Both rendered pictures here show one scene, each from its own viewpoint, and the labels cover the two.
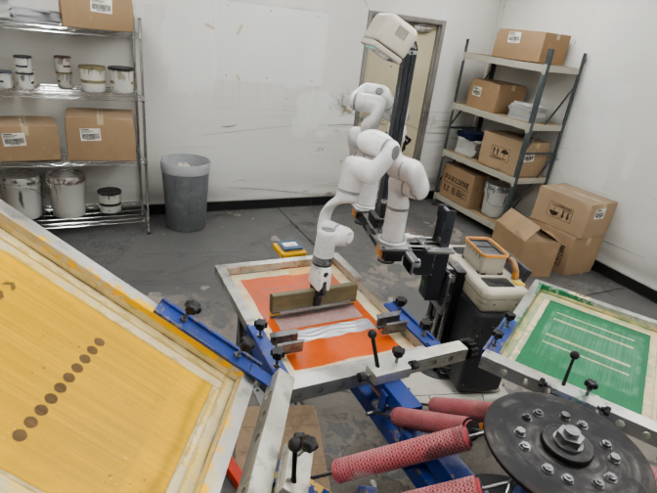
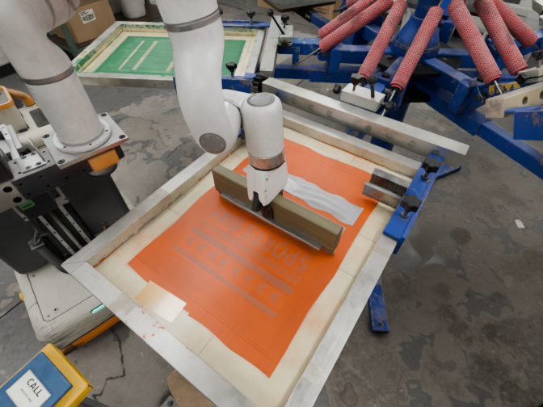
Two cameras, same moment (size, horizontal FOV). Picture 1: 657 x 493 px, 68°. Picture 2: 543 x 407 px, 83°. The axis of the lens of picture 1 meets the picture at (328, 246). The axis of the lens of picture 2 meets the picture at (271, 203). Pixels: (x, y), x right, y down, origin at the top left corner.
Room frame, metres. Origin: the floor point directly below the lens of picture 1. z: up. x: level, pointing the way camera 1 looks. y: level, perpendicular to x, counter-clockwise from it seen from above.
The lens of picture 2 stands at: (1.85, 0.47, 1.59)
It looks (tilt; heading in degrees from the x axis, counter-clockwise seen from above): 49 degrees down; 244
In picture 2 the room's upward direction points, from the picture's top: straight up
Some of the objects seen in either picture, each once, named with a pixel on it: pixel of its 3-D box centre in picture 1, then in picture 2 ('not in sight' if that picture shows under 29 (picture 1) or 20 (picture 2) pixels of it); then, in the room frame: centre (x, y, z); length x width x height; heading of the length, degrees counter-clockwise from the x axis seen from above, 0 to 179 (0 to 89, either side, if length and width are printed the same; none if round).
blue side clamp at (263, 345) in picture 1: (267, 357); (411, 203); (1.28, 0.15, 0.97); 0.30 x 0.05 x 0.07; 29
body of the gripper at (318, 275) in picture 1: (320, 273); (268, 174); (1.63, 0.02, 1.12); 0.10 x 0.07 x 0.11; 29
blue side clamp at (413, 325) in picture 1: (409, 329); not in sight; (1.55, -0.34, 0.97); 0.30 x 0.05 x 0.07; 29
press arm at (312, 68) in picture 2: not in sight; (268, 71); (1.23, -0.81, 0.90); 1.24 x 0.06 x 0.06; 149
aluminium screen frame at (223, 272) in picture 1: (315, 307); (272, 215); (1.63, 0.02, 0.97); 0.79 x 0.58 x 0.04; 29
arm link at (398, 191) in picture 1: (402, 190); (27, 27); (1.97, -0.28, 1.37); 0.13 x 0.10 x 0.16; 49
